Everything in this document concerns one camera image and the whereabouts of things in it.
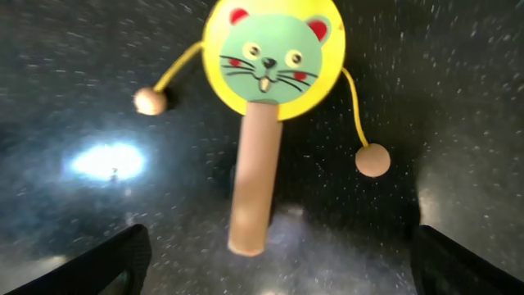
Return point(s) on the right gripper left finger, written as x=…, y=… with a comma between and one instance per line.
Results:
x=94, y=266

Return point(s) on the yellow rattle drum toy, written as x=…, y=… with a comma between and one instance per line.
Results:
x=270, y=61

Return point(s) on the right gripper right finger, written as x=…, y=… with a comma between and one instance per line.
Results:
x=458, y=266

